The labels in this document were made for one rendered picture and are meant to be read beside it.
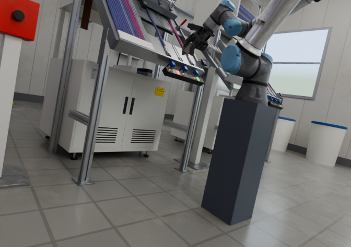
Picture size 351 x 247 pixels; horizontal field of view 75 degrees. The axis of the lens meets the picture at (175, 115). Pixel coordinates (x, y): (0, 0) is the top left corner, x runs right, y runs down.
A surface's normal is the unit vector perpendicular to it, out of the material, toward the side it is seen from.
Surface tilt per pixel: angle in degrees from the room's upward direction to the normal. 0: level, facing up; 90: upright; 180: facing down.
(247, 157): 90
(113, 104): 90
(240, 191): 90
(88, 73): 90
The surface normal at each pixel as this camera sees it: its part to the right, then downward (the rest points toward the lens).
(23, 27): 0.69, 0.18
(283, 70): -0.75, -0.11
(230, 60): -0.88, -0.04
